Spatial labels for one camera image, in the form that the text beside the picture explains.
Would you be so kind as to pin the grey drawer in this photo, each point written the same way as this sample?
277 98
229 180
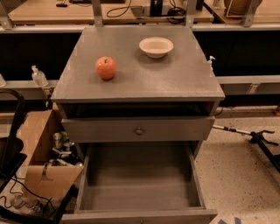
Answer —
139 183
138 130

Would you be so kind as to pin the grey top drawer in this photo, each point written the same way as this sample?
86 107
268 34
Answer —
138 130

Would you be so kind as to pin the grey wooden drawer cabinet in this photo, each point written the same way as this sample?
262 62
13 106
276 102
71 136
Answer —
181 84

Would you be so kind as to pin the red apple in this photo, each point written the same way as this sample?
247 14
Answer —
105 68

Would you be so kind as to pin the white bowl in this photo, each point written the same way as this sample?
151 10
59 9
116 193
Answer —
156 47

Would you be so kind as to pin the white pump bottle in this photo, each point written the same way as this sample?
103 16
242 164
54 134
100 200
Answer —
211 61

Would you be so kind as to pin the clutter inside cardboard box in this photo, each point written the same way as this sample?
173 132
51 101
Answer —
63 151

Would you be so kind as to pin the clear sanitizer bottle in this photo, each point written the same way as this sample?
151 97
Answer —
38 77

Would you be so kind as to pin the cardboard box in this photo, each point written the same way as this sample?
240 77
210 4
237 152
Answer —
43 179

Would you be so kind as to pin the black tripod stand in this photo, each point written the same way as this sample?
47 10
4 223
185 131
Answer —
259 139

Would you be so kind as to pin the black chair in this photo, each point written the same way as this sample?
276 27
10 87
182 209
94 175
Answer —
11 156

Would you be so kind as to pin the wooden workbench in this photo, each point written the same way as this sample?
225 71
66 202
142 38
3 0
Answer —
61 12

